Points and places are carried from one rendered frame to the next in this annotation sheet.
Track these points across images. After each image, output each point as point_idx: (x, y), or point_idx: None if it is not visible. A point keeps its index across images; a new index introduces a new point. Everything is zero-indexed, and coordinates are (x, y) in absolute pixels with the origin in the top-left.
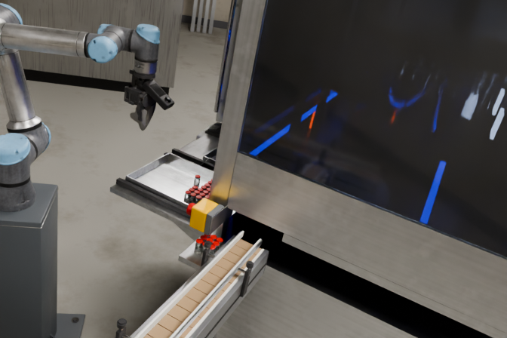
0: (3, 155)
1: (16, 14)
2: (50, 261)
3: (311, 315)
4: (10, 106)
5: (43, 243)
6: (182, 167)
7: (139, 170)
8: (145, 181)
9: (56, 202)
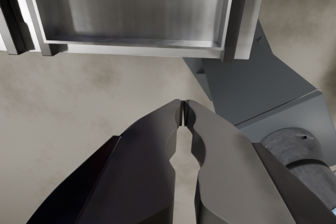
0: None
1: None
2: (240, 73)
3: None
4: None
5: (289, 79)
6: None
7: (171, 43)
8: (181, 14)
9: (228, 118)
